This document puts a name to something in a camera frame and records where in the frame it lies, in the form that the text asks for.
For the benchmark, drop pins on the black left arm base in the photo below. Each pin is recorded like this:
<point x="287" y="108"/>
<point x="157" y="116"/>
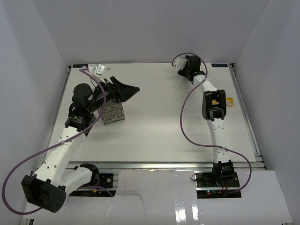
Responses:
<point x="104" y="180"/>

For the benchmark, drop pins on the yellow purple snack packet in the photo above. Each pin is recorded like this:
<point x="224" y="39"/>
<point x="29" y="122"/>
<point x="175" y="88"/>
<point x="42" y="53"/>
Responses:
<point x="229" y="102"/>

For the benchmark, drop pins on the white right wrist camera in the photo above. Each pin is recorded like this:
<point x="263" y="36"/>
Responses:
<point x="179" y="63"/>

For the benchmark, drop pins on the blue corner label right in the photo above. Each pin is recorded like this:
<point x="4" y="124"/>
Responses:
<point x="219" y="65"/>

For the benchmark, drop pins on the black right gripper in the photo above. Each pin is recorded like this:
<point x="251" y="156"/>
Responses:
<point x="184" y="72"/>

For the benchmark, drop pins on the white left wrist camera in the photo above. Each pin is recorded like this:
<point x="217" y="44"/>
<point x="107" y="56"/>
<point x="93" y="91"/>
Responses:
<point x="98" y="72"/>

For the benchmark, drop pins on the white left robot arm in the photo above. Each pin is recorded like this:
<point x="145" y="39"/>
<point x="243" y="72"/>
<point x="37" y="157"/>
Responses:
<point x="48" y="187"/>

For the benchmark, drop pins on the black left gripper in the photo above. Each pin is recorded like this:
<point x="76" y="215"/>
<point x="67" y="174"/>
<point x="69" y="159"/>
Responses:
<point x="126" y="92"/>

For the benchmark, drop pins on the aluminium front rail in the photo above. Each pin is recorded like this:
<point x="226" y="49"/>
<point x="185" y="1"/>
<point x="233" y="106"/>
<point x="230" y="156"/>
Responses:
<point x="162" y="165"/>

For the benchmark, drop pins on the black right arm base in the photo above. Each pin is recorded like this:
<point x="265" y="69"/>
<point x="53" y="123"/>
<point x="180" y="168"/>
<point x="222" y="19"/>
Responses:
<point x="208" y="188"/>

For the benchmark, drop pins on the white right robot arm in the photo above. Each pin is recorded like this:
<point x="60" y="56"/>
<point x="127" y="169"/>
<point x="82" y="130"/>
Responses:
<point x="213" y="111"/>

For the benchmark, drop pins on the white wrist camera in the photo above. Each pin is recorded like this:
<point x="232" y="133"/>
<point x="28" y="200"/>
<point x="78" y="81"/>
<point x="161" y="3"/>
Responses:
<point x="179" y="63"/>
<point x="98" y="72"/>

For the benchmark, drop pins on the grey white paper coffee bag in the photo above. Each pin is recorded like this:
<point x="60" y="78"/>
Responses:
<point x="110" y="103"/>

